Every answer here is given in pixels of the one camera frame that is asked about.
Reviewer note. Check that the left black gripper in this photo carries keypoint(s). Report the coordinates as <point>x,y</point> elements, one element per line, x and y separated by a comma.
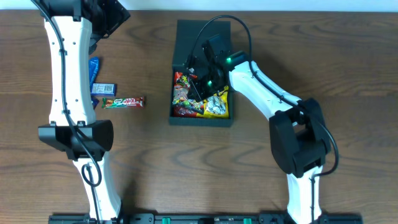
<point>114,15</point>

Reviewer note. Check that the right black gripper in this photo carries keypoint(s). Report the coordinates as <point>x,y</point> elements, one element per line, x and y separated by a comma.
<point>199,76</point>

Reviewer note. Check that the black Haribo candy bag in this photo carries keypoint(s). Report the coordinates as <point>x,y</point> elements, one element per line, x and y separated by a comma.
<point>182,86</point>

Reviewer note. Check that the yellow Hacks candy bag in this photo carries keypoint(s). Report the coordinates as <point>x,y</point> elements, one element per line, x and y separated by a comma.
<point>216,106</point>

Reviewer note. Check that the red Hacks candy bag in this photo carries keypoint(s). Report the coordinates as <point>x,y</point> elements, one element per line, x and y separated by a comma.
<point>182,112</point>

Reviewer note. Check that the black gift box with lid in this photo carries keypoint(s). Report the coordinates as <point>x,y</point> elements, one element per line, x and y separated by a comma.
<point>194,33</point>

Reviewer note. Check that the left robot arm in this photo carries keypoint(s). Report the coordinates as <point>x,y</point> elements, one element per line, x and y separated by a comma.
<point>74,29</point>

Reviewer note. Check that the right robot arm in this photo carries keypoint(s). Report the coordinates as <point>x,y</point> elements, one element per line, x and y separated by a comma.
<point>299,138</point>

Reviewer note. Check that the blue Oreo cookie pack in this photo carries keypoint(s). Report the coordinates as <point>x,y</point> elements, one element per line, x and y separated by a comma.
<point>93,65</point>

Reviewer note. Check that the small blue silver box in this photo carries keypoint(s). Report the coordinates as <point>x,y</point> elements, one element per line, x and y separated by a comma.
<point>104,89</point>

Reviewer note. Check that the purple Dairy Milk bar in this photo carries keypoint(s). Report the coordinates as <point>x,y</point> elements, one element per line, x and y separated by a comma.
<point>94,102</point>

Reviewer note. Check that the red green KitKat bar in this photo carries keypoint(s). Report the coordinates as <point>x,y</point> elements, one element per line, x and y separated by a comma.
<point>109,103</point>

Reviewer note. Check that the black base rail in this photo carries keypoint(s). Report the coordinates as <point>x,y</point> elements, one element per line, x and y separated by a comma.
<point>262,218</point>

